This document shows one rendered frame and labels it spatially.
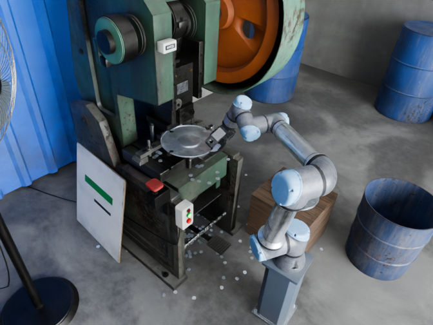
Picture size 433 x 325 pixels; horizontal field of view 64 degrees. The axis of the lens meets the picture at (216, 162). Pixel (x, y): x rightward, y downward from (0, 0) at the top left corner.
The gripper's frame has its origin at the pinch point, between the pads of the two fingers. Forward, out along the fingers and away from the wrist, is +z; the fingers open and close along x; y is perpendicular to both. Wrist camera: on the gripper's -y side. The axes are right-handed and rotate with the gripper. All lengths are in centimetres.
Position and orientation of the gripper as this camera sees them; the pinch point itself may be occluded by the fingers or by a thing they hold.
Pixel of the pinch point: (211, 149)
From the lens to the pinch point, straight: 171.9
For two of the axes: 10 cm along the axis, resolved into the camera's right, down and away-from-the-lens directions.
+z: -3.8, 5.5, 7.5
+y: 6.1, -4.6, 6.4
